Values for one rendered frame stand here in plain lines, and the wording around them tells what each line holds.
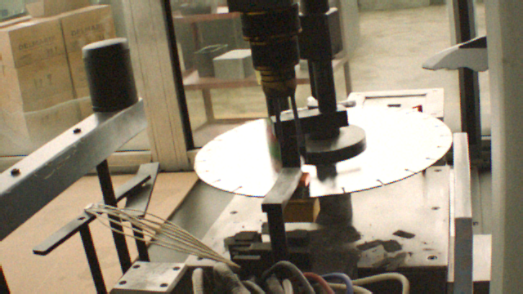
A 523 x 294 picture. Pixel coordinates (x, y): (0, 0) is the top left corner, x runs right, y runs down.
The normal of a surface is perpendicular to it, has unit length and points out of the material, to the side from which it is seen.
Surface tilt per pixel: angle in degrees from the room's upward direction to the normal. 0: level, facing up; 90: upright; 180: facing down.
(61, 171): 90
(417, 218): 0
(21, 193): 90
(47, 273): 0
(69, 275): 0
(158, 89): 90
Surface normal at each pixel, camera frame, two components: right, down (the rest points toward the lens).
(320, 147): -0.15, -0.91
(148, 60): -0.27, 0.34
